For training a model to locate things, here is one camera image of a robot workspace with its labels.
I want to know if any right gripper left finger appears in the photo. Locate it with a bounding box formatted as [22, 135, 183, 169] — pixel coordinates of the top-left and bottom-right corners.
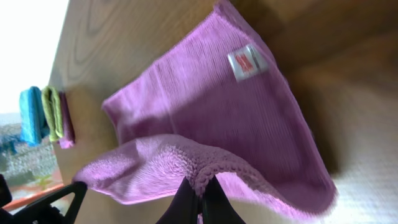
[156, 178, 198, 224]

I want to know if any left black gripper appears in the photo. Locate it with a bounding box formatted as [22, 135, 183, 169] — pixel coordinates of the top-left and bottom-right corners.
[1, 175, 88, 224]

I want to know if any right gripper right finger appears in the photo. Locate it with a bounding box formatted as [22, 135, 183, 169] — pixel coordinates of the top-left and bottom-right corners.
[201, 176, 245, 224]

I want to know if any purple microfibre cloth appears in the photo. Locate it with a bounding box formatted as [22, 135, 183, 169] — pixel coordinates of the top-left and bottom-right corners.
[74, 1, 336, 219]

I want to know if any folded purple cloth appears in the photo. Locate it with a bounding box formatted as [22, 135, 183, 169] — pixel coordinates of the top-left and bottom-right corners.
[58, 92, 75, 149]

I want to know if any folded blue cloth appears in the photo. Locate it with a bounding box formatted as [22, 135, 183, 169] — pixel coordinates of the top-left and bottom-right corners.
[19, 86, 49, 146]

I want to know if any folded green cloth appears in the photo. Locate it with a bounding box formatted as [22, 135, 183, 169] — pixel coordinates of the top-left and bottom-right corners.
[41, 86, 64, 142]

